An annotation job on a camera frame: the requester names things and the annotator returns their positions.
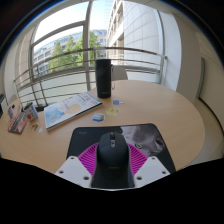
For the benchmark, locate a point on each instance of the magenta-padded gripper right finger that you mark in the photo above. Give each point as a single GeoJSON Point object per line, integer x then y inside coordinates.
{"type": "Point", "coordinates": [151, 170]}

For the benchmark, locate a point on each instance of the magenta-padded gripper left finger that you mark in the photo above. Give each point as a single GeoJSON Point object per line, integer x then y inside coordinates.
{"type": "Point", "coordinates": [71, 170]}

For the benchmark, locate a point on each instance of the black computer mouse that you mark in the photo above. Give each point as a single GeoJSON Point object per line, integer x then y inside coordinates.
{"type": "Point", "coordinates": [112, 160]}

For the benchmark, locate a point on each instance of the black printed mouse pad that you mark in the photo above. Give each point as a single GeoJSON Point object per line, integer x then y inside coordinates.
{"type": "Point", "coordinates": [83, 136]}

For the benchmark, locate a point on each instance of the blue white hexagonal sticker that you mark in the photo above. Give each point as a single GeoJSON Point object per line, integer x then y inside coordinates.
{"type": "Point", "coordinates": [98, 117]}

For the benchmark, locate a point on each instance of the open light blue book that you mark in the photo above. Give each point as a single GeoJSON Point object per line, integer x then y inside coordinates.
{"type": "Point", "coordinates": [70, 110]}

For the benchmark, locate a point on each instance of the round yellow sticker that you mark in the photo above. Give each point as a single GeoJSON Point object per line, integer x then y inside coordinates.
{"type": "Point", "coordinates": [112, 111]}

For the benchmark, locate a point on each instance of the red magazine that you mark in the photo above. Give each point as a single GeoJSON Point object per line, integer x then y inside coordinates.
{"type": "Point", "coordinates": [17, 123]}

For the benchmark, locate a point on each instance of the black drink bottle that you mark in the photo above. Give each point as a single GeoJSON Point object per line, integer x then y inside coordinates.
{"type": "Point", "coordinates": [103, 78]}

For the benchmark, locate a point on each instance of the white chair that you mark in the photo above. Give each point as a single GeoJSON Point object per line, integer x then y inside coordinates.
{"type": "Point", "coordinates": [120, 73]}

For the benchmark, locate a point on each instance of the grey-green door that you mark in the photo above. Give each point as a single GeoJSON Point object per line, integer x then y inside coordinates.
{"type": "Point", "coordinates": [201, 78]}

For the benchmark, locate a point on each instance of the metal window railing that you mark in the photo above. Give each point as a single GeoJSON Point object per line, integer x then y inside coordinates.
{"type": "Point", "coordinates": [60, 57]}

